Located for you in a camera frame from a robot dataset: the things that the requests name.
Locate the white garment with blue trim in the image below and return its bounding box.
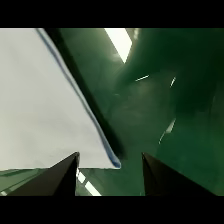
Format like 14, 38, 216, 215
0, 27, 122, 172

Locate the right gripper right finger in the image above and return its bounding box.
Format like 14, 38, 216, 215
141, 152, 216, 197

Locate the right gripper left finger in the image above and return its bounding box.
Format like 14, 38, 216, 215
7, 151, 81, 197

